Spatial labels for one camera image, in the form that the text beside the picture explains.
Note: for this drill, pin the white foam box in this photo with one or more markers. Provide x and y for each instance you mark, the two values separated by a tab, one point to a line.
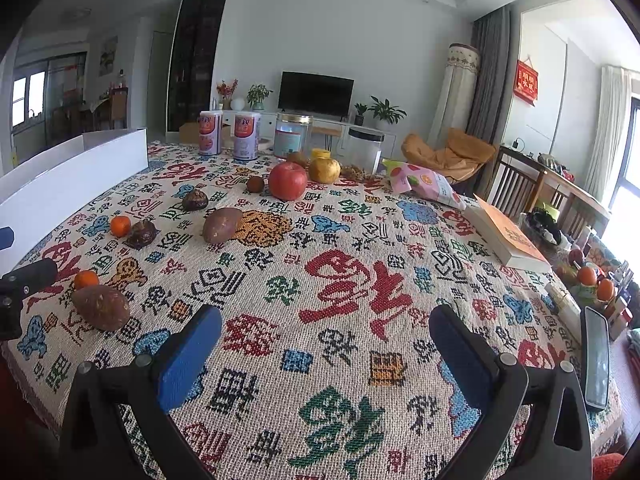
41	193

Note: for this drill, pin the covered standing air conditioner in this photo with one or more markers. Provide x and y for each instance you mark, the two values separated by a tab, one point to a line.
457	94

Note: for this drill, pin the grey curtain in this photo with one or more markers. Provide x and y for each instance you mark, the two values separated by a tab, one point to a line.
491	37

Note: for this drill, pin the dark mangosteen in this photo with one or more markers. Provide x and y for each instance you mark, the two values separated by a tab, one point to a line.
141	234
194	200

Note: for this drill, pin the small yellow lid jar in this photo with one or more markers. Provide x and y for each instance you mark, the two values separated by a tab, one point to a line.
318	153

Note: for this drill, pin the right orange label can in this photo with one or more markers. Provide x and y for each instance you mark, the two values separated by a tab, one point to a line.
246	136

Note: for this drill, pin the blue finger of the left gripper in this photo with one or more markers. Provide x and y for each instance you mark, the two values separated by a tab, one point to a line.
29	279
6	238

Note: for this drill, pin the orange cushion chair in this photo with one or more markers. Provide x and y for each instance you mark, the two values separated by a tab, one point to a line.
462	157

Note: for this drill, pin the cardboard box on floor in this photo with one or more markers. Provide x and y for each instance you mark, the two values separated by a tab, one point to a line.
189	133

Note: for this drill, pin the small dark red fruit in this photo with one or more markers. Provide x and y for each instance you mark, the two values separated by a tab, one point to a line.
255	184

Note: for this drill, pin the yellow pear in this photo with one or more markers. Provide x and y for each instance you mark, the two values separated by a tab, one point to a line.
324	170

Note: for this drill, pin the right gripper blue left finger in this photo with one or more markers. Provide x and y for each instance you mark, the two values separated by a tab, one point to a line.
94	443

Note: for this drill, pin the small orange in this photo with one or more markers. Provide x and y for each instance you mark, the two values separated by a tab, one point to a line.
120	226
85	278

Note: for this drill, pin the left orange label can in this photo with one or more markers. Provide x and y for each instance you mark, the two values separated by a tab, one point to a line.
209	137

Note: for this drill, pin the potted green plant left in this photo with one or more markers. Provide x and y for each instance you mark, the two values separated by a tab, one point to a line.
256	96

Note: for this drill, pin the black glass cabinet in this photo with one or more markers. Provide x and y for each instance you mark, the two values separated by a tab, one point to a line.
192	60

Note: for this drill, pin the red apple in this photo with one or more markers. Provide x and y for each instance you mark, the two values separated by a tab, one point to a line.
287	181

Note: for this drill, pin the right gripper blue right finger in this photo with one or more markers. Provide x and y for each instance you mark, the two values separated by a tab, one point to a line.
556	439

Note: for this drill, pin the black lid clear jar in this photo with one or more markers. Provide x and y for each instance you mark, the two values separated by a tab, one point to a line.
364	149

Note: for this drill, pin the pink fruit snack bag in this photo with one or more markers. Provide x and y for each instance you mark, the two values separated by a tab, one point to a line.
425	183

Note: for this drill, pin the gold lid clear jar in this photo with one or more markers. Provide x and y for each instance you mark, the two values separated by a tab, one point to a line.
290	134

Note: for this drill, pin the brown kiwi fruit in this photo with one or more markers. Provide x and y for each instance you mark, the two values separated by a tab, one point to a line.
298	158

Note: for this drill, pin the sweet potato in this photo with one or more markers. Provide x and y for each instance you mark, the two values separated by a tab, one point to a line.
221	225
103	307

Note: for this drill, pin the orange label can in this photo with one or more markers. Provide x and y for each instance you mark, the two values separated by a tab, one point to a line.
209	137
246	136

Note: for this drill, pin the white tv cabinet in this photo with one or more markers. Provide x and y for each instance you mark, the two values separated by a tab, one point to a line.
268	125

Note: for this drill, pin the red wall hanging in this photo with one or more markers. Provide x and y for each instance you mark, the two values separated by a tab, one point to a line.
526	83

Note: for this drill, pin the black television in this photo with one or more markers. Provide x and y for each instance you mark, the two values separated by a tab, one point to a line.
315	94

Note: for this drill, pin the small wooden stool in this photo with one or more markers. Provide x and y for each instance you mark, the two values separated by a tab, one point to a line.
330	134

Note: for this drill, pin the wooden chair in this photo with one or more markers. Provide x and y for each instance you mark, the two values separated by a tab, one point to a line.
520	183

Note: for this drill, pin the red flower vase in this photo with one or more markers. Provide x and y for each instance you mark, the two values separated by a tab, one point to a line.
225	91

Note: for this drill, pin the patterned woven tablecloth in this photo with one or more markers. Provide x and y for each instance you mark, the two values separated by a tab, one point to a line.
325	367

